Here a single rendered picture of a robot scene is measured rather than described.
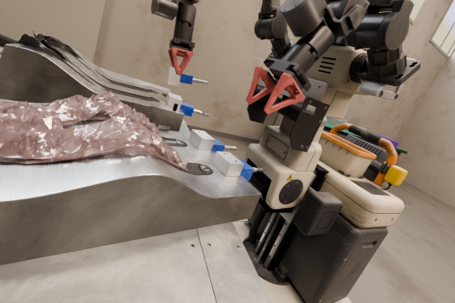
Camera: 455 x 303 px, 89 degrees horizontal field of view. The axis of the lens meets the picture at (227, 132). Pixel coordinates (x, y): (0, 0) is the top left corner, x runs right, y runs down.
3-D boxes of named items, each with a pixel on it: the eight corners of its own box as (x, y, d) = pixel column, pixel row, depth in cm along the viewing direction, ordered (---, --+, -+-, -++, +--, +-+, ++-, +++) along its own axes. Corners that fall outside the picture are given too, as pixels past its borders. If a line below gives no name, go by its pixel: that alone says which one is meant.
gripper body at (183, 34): (172, 44, 67) (176, 16, 65) (168, 47, 76) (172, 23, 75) (194, 49, 69) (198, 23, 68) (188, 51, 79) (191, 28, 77)
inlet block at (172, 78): (204, 90, 81) (206, 74, 80) (208, 91, 76) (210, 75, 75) (166, 83, 76) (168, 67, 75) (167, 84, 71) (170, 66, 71)
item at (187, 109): (204, 120, 73) (209, 105, 72) (208, 126, 69) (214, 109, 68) (162, 109, 68) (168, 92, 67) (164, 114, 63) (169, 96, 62)
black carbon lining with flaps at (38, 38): (156, 97, 76) (164, 70, 74) (158, 111, 62) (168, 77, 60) (24, 59, 62) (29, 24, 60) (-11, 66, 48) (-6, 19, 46)
